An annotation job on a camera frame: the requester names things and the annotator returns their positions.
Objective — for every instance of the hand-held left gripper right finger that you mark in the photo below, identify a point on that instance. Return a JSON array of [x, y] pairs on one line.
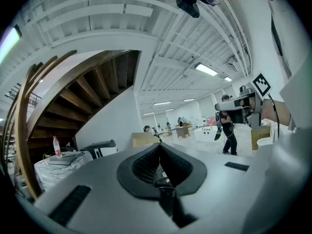
[[187, 174]]

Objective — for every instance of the black head-worn camera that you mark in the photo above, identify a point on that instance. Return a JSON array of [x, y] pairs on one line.
[[189, 5]]

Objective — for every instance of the ceiling air conditioner unit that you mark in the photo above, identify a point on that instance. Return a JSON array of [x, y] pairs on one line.
[[232, 63]]

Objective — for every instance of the pink chair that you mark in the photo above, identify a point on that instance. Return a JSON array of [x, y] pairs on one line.
[[211, 121]]

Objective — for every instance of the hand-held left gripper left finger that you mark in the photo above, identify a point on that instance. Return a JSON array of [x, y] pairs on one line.
[[136, 179]]

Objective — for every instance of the clear bottle with red label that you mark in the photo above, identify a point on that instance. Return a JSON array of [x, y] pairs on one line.
[[57, 148]]

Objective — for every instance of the white rounded appliance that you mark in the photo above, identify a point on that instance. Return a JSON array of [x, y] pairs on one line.
[[264, 142]]

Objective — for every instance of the curved wooden staircase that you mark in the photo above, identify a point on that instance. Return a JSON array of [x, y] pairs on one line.
[[73, 99]]

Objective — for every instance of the rectangular ceiling light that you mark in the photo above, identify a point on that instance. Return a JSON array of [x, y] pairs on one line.
[[8, 45], [228, 79], [206, 69], [162, 103]]

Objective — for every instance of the white counter with black marks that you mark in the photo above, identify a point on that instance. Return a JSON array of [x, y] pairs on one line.
[[204, 135]]

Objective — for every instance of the person's light shirt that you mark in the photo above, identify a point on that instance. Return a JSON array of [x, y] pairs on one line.
[[292, 45]]

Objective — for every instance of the open cardboard box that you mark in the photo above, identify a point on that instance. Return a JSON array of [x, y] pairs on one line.
[[260, 135]]

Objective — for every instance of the large cardboard box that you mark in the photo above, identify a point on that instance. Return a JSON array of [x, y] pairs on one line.
[[142, 140]]

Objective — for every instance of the plastic-wrapped appliance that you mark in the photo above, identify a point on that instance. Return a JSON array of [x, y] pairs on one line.
[[56, 172]]

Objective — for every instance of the person's right forearm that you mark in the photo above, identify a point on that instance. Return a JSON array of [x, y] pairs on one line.
[[280, 112]]

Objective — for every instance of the wooden table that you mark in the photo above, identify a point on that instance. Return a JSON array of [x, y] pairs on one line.
[[182, 131]]

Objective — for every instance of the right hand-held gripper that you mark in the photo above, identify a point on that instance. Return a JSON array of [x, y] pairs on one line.
[[254, 118]]

